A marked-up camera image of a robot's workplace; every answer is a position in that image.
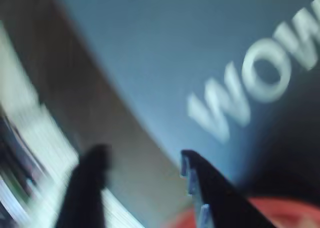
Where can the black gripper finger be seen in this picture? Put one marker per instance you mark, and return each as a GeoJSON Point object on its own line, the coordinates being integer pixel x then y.
{"type": "Point", "coordinates": [82, 193]}
{"type": "Point", "coordinates": [220, 203]}

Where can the red and black bowl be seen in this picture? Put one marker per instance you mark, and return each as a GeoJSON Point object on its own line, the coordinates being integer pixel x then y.
{"type": "Point", "coordinates": [287, 213]}

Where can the grey WOWROBO mat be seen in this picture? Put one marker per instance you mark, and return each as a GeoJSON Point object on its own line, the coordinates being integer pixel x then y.
{"type": "Point", "coordinates": [162, 50]}

